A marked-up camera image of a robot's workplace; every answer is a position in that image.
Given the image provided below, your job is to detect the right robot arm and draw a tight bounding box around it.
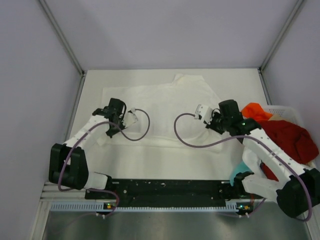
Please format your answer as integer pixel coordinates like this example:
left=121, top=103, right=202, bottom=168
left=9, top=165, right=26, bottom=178
left=196, top=99, right=320, bottom=218

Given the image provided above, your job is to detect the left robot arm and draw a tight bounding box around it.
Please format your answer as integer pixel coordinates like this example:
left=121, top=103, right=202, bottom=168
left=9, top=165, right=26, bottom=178
left=48, top=98, right=127, bottom=199

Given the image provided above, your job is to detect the orange t shirt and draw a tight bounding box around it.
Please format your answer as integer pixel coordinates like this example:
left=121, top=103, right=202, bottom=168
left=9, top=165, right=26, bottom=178
left=241, top=102, right=273, bottom=122

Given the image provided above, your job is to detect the white printed t shirt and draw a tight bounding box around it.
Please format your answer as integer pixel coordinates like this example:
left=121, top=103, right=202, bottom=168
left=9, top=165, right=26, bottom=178
left=242, top=147, right=264, bottom=177

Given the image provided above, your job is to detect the teal t shirt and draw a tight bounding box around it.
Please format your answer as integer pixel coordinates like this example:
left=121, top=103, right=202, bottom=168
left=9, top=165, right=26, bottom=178
left=229, top=161, right=251, bottom=187

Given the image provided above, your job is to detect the white laundry basket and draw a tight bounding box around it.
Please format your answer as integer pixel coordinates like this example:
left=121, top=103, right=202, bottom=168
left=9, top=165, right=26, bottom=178
left=264, top=105, right=318, bottom=167

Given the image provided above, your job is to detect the red t shirt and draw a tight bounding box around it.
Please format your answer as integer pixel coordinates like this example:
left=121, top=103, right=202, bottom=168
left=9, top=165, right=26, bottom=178
left=259, top=120, right=319, bottom=165

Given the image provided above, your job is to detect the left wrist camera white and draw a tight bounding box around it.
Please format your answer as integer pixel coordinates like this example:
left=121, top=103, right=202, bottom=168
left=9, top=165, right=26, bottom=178
left=122, top=107, right=138, bottom=129

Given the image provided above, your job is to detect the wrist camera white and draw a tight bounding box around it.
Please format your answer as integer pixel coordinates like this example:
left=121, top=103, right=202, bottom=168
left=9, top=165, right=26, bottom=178
left=122, top=107, right=138, bottom=129
left=194, top=104, right=213, bottom=125

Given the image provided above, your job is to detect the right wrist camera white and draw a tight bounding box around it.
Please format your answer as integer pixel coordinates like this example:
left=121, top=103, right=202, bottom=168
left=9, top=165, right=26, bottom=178
left=194, top=104, right=213, bottom=125

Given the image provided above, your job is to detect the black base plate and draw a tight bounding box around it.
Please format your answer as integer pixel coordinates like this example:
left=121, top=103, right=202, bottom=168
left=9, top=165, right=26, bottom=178
left=84, top=178, right=265, bottom=208

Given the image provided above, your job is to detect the grey slotted cable duct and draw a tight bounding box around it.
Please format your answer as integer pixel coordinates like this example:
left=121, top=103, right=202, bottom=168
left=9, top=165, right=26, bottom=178
left=49, top=201, right=250, bottom=213

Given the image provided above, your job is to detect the left aluminium frame post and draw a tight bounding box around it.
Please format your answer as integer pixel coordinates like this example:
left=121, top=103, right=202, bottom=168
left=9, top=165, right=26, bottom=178
left=36, top=0, right=85, bottom=76

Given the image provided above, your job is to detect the aluminium frame post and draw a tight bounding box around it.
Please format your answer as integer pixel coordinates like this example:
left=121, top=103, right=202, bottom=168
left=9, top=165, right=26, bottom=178
left=36, top=0, right=85, bottom=76
left=259, top=0, right=307, bottom=74

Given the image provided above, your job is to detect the aluminium front rail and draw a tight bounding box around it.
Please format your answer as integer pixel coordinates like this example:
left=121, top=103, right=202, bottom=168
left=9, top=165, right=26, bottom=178
left=40, top=182, right=86, bottom=201

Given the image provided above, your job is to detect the right aluminium frame post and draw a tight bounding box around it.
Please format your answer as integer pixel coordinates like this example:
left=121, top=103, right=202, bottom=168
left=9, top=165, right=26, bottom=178
left=259, top=0, right=307, bottom=74

